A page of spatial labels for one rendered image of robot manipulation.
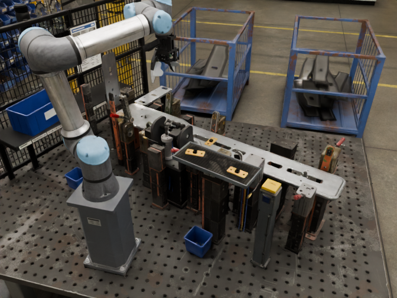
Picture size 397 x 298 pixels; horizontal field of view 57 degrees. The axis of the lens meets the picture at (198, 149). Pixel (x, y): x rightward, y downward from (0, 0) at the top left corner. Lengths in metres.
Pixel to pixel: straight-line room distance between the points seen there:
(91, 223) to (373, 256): 1.31
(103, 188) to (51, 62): 0.54
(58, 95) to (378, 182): 2.90
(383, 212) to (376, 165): 0.65
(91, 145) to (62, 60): 0.36
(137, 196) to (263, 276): 0.83
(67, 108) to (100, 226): 0.50
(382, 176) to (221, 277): 2.33
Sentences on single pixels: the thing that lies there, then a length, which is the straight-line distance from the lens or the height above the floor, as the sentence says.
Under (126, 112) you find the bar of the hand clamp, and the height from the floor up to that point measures 1.12.
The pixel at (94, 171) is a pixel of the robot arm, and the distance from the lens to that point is 1.46.
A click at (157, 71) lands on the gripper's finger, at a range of 1.60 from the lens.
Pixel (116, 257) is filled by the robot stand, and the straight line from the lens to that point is 1.74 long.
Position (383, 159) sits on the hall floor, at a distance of 3.99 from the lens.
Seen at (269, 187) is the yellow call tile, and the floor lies 1.16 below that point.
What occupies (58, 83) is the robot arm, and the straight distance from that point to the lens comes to 1.43.
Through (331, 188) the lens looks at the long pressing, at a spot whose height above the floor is 1.00.
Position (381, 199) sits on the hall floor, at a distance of 3.48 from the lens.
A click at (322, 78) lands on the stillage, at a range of 3.97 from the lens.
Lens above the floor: 2.11
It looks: 35 degrees down
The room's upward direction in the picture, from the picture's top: straight up
